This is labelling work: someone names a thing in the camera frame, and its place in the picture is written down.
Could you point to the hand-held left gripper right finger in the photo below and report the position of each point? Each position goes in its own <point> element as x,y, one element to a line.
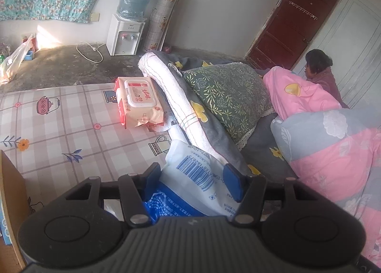
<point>233,182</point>

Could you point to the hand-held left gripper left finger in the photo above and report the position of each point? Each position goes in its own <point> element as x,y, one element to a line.
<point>153,177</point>

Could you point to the blue and white plastic packet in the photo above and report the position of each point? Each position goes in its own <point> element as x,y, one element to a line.
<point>193,177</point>

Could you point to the brown cardboard box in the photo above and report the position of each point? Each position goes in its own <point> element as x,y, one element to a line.
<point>13,195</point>

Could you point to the grey blanket white terry underside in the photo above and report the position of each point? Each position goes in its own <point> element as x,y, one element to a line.
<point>184,103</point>

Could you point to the wet wipes pack white lid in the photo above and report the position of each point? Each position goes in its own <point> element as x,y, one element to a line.
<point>140,97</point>

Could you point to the green leaf print pillow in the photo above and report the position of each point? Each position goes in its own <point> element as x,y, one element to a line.
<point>229,97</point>

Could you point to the grey and pink floral quilt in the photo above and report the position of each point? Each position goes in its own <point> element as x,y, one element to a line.
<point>333,159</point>

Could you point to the plaid printed bed sheet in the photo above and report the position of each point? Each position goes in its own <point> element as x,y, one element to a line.
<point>59,130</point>

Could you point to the white water dispenser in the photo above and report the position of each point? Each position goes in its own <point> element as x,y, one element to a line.
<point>123,36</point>

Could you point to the rolled floral mat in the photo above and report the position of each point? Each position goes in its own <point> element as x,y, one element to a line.
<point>163,13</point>

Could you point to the dark red door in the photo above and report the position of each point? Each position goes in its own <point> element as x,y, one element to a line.
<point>291,19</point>

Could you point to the clear plastic bag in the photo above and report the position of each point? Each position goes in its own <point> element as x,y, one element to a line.
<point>13,61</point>

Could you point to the white hook rack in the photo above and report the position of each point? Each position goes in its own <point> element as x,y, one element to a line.
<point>303,10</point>

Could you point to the white panel door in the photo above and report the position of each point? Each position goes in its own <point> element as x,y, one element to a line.
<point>354,37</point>

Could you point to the wall socket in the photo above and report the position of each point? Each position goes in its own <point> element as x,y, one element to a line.
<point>94,17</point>

